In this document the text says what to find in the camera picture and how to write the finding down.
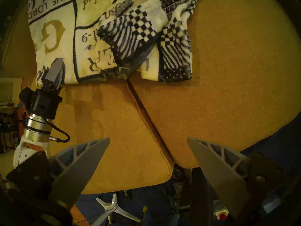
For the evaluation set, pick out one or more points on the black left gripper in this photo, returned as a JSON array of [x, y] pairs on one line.
[[44, 103]]

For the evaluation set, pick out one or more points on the mustard fabric loveseat sofa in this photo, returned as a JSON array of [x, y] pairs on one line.
[[235, 39]]

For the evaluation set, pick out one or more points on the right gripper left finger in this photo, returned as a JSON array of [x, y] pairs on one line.
[[75, 171]]

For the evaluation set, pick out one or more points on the dark robot base column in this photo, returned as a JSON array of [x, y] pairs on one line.
[[201, 197]]

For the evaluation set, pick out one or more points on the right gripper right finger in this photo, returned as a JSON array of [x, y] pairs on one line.
[[223, 176]]

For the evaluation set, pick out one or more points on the red emergency stop button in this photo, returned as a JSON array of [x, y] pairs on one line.
[[222, 216]]

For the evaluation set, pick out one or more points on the mustard sofa seat cushion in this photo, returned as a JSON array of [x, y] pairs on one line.
[[112, 133], [223, 86]]

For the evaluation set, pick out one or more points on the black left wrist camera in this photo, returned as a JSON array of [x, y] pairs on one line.
[[24, 94]]

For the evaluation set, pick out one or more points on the mustard sofa back cushion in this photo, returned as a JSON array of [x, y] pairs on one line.
[[16, 51]]

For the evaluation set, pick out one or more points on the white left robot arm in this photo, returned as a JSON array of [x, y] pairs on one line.
[[33, 130]]

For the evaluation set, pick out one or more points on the large navy floor cloth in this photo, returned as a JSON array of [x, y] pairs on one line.
[[279, 143]]

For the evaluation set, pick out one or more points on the printed scripture fleece blanket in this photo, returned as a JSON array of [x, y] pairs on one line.
[[58, 63]]

